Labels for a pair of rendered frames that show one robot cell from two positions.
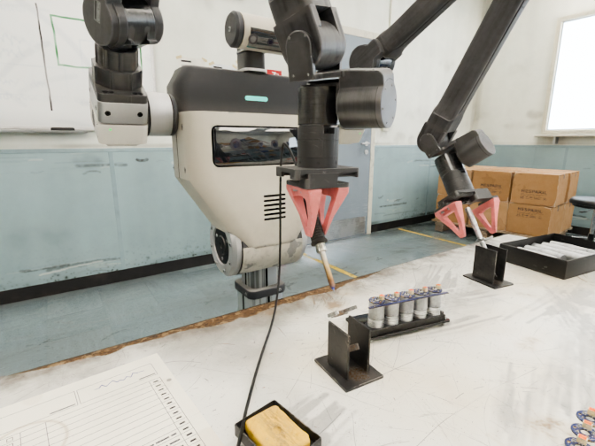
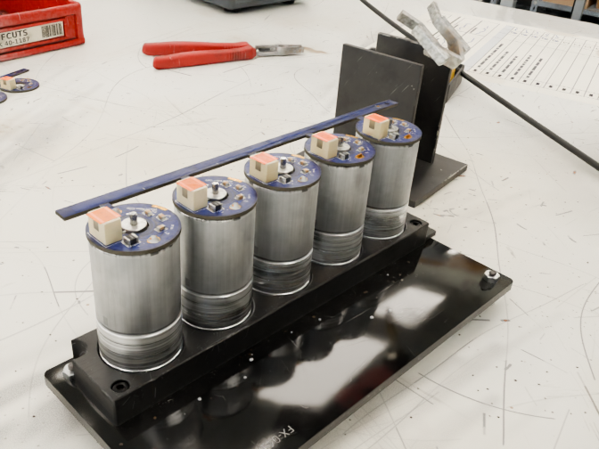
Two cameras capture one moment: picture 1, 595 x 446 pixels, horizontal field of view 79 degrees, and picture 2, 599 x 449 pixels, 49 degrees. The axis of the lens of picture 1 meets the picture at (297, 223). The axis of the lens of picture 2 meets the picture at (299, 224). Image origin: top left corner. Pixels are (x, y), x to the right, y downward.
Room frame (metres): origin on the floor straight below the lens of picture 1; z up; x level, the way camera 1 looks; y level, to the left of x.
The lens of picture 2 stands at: (0.71, -0.25, 0.91)
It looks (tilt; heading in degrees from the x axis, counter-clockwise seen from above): 31 degrees down; 154
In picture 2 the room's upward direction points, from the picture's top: 5 degrees clockwise
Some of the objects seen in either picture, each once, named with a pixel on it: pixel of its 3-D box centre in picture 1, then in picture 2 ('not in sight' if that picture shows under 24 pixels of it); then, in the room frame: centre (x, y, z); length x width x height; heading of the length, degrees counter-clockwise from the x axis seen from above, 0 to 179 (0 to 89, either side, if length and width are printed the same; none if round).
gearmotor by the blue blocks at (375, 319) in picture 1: (375, 314); (380, 186); (0.51, -0.12, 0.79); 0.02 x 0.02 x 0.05
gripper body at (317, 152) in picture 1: (317, 153); not in sight; (0.51, -0.03, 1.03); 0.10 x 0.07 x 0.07; 119
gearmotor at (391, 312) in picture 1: (390, 311); (332, 208); (0.52, -0.15, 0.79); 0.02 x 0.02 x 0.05
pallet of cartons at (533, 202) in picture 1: (501, 202); not in sight; (3.98, -2.29, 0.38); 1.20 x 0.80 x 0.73; 40
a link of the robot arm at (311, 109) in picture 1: (322, 107); not in sight; (0.51, -0.03, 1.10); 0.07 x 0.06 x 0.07; 57
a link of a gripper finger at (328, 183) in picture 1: (315, 203); not in sight; (0.51, -0.03, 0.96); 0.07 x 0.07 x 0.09; 29
